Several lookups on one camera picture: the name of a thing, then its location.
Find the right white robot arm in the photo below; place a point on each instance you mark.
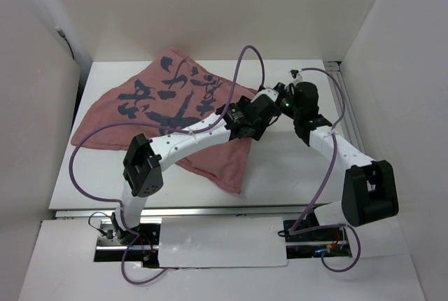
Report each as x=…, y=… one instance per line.
x=369, y=190

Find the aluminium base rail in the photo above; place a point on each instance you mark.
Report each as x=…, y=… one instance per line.
x=334, y=242

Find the red patterned pillowcase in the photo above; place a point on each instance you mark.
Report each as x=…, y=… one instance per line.
x=173, y=91

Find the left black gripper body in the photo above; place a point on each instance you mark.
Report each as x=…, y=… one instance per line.
x=257, y=131

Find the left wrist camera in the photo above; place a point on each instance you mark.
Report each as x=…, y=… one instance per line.
x=269, y=92

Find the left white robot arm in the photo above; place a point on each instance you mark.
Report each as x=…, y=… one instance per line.
x=146, y=159

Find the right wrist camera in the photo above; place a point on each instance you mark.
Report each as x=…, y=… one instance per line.
x=296, y=76

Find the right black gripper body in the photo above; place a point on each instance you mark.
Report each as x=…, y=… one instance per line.
x=297, y=111

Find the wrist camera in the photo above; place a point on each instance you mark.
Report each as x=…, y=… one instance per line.
x=296, y=76
x=269, y=92

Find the white cover plate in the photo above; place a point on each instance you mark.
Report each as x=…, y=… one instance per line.
x=218, y=242

